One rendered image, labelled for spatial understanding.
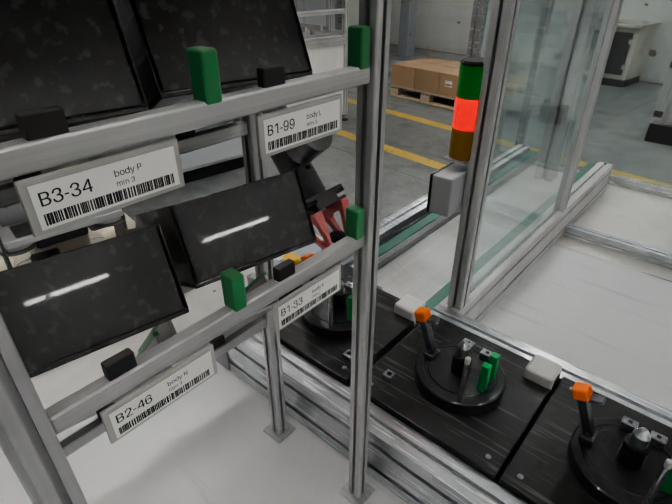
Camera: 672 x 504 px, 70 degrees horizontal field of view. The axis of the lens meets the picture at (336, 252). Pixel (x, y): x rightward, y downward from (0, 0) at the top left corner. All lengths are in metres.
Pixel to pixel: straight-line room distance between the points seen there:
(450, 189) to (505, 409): 0.35
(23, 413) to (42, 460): 0.04
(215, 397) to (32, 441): 0.62
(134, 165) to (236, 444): 0.65
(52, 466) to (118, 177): 0.19
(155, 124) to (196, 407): 0.70
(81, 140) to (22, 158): 0.03
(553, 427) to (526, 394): 0.06
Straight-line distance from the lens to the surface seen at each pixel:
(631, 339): 1.21
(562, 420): 0.82
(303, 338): 0.87
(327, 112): 0.39
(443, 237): 1.31
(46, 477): 0.37
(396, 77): 6.79
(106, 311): 0.39
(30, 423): 0.35
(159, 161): 0.30
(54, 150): 0.28
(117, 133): 0.29
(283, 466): 0.84
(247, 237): 0.45
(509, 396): 0.82
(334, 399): 0.78
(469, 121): 0.82
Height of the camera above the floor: 1.54
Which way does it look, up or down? 31 degrees down
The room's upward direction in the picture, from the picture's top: straight up
